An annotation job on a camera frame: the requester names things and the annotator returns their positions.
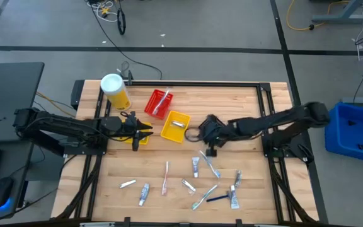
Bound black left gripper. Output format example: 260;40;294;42
100;110;154;152

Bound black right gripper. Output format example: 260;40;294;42
199;120;236;158

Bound blue white toothbrush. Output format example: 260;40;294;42
151;87;172;116
199;149;222;179

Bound small white toothpaste tube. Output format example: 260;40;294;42
191;156;200;179
229;184;241;210
138;183;151;207

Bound red white toothbrush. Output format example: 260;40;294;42
161;161;171;197

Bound blue disposable razor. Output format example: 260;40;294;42
205;192;233;203

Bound yellow plastic basket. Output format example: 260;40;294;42
118;119;153;146
159;110;192;144

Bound black plastic basket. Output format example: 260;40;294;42
199;113;225;127

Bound red plastic basket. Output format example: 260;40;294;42
143;88;174;120

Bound yellow wipes canister white lid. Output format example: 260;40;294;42
100;73;132;112

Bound dark grey desk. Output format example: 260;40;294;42
0;140;34;221

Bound black desk panel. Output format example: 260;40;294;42
0;62;45;143

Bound blue plastic bin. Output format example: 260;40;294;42
324;102;363;165

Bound black computer mouse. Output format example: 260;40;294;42
0;176;15;209

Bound grey desk leg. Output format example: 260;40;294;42
310;0;363;25

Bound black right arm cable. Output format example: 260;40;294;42
184;127;201;143

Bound black aluminium table frame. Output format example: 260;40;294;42
54;78;320;227

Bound long black floor cable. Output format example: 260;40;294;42
89;0;163;80

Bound yellow wires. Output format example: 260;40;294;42
35;91;77;118

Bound black cable loop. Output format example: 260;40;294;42
116;8;127;36

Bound white cable bundle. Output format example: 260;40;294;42
86;0;120;23

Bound yellow floor cable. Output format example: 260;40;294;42
286;0;351;32

